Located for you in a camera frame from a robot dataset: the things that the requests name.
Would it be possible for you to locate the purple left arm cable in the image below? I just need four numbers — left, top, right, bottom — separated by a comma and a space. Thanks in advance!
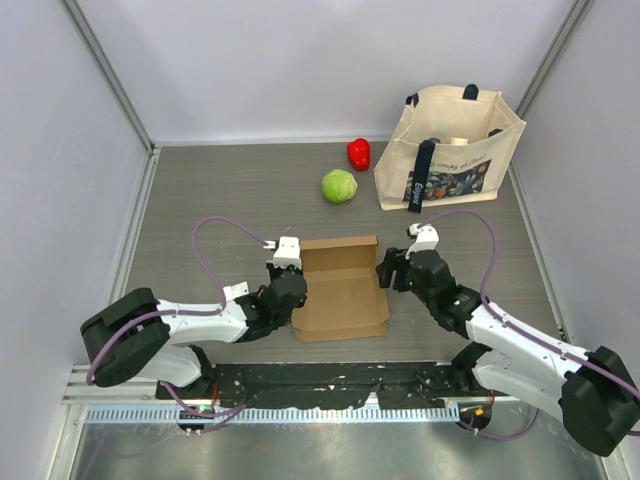
87, 215, 279, 459

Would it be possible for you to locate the red bell pepper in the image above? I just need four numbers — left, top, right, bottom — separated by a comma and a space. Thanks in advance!
346, 138, 371, 172

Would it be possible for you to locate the beige canvas tote bag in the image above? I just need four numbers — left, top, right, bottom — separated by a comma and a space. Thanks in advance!
374, 84, 526, 213

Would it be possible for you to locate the green cabbage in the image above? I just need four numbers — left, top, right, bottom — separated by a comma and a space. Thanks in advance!
321, 169, 358, 204

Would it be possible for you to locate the white slotted cable duct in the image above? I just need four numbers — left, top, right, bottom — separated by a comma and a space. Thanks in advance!
84, 403, 460, 425

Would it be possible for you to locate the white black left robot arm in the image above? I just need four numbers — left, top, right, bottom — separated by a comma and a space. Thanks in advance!
80, 260, 307, 399

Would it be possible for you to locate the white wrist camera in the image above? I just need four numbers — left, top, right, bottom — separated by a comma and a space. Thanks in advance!
263, 236, 302, 269
405, 223, 439, 259

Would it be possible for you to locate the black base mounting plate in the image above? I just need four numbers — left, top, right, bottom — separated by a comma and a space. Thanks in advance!
176, 362, 489, 410

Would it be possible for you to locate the brown cardboard box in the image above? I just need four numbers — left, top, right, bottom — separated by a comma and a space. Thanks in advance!
292, 235, 390, 343

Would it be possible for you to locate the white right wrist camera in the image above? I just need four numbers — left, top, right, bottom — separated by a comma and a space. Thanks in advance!
405, 223, 439, 259

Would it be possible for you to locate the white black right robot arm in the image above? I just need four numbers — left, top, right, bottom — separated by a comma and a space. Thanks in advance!
375, 248, 639, 457

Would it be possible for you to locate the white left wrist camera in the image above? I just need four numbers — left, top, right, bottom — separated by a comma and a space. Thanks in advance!
263, 236, 302, 269

